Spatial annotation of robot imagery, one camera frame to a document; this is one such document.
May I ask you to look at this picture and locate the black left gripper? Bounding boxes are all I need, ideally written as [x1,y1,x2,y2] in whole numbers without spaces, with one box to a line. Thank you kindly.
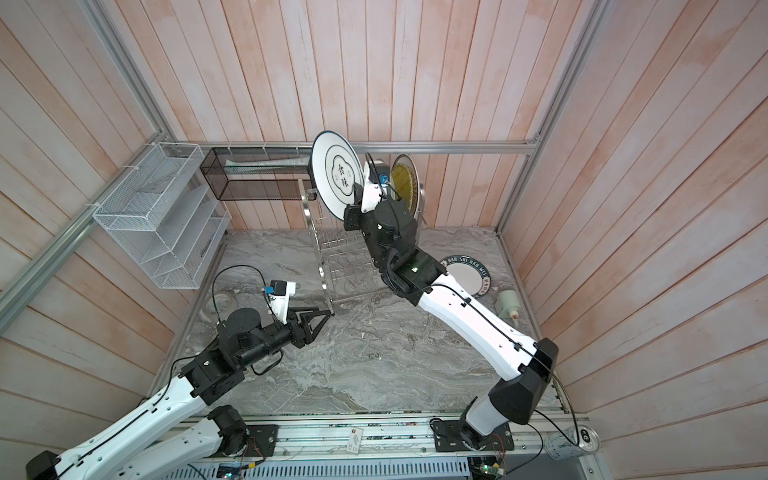
[237,305,332,367]

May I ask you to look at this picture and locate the yellow woven plate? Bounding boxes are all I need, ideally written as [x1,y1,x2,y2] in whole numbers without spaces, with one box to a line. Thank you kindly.
[390,163,419,213]

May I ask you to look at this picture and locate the large orange sunburst plate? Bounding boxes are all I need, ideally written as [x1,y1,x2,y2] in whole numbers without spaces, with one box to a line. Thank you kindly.
[389,154,424,226]

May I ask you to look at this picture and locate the white plate with cloud outline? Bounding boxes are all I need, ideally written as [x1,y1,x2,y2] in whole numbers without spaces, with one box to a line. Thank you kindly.
[309,130,364,220]

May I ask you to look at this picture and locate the green rim white plate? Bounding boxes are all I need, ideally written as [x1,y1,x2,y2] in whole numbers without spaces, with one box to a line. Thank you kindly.
[441,255,492,297]

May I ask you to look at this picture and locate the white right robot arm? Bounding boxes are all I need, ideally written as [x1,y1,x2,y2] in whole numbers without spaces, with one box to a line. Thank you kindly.
[343,200,559,449]

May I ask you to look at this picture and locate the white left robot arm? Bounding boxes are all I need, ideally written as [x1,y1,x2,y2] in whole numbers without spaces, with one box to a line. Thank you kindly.
[26,307,332,479]

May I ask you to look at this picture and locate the steel two-tier dish rack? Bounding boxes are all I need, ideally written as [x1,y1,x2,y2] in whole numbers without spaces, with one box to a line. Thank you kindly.
[296,179,430,317]

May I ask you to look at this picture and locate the pale green cup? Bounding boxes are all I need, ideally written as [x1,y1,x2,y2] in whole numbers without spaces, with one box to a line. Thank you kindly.
[494,290,521,322]

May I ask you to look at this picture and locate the silver drink can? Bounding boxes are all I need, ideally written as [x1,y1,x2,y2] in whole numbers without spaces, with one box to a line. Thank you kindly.
[544,424,601,461]

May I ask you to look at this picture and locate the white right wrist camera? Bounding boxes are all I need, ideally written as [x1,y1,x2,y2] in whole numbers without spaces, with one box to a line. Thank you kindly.
[361,170,388,214]

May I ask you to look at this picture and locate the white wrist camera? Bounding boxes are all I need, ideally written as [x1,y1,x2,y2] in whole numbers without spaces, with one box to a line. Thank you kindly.
[264,280,297,325]
[361,170,388,214]

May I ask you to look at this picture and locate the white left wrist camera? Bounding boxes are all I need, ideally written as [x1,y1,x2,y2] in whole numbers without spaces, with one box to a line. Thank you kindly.
[264,280,297,325]

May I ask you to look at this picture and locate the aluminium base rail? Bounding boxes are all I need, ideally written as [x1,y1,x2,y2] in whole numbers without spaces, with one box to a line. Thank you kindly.
[165,412,611,479]

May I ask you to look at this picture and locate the white wire mesh shelf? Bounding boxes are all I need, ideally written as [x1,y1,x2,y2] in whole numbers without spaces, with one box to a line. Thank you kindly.
[94,143,231,290]

